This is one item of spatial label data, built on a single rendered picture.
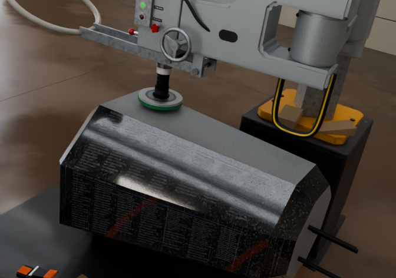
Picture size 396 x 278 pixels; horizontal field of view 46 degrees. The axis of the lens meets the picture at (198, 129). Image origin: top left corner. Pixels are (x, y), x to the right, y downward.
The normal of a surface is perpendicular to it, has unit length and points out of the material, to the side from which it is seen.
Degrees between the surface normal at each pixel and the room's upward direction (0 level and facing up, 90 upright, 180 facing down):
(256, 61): 90
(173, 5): 90
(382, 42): 90
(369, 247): 0
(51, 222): 0
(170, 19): 90
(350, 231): 0
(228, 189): 45
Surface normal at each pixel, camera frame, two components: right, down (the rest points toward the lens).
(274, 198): -0.25, -0.40
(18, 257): 0.15, -0.88
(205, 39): -0.43, 0.35
